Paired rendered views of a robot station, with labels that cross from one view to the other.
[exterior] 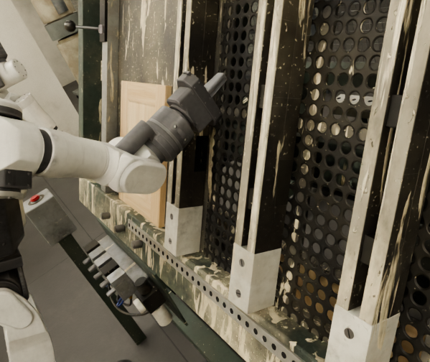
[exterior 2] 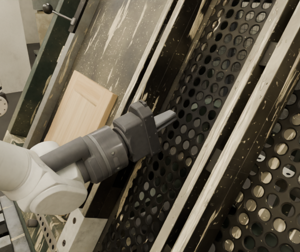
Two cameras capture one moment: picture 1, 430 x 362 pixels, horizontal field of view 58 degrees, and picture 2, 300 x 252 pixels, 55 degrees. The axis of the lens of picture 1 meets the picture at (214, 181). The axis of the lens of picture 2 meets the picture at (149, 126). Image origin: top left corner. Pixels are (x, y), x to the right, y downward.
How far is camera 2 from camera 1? 25 cm
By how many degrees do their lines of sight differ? 8
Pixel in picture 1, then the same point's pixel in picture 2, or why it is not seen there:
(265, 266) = not seen: outside the picture
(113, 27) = (84, 24)
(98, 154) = (17, 169)
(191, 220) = (91, 230)
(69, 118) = (22, 70)
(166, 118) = (107, 142)
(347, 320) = not seen: outside the picture
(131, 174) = (47, 198)
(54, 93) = (18, 47)
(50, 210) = not seen: outside the picture
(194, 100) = (140, 132)
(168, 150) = (96, 175)
